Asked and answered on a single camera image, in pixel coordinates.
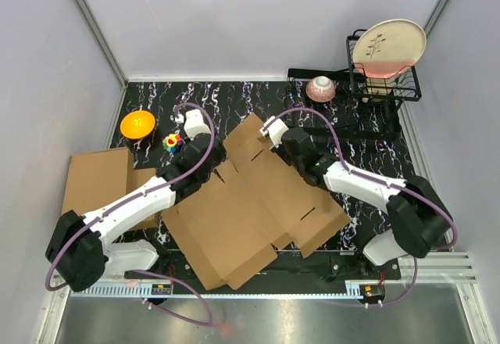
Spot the brown cardboard box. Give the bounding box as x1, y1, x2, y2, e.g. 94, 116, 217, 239
162, 113, 350, 290
62, 147, 156, 216

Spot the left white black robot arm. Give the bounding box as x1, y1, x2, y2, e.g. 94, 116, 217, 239
45, 134, 226, 292

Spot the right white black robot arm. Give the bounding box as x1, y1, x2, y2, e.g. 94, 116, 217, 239
277, 127, 455, 279

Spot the closed brown cardboard box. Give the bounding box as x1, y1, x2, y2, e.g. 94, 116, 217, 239
62, 147, 156, 216

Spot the colourful flower toy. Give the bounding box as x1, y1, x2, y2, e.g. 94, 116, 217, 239
162, 133, 184, 152

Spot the orange bowl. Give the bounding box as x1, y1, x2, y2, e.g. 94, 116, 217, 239
120, 110, 155, 140

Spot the pink patterned ceramic bowl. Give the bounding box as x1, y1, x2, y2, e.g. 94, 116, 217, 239
305, 76, 336, 103

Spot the beige cup in rack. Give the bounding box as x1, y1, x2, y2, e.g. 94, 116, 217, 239
363, 77, 394, 96

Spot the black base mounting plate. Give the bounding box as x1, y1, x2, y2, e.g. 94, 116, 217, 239
150, 249, 402, 281

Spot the beige plate with leaf pattern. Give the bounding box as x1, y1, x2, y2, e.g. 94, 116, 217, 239
352, 19, 427, 79

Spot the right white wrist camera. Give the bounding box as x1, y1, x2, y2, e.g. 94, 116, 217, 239
259, 116, 289, 148

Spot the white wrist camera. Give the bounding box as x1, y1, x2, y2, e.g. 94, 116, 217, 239
174, 109, 211, 141
259, 116, 289, 148

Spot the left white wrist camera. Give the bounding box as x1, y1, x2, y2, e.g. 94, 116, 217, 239
174, 109, 211, 141

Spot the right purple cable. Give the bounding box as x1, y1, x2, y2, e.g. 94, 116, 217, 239
263, 107, 459, 308

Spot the black wire dish rack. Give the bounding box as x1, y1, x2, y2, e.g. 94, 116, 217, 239
286, 29, 422, 142

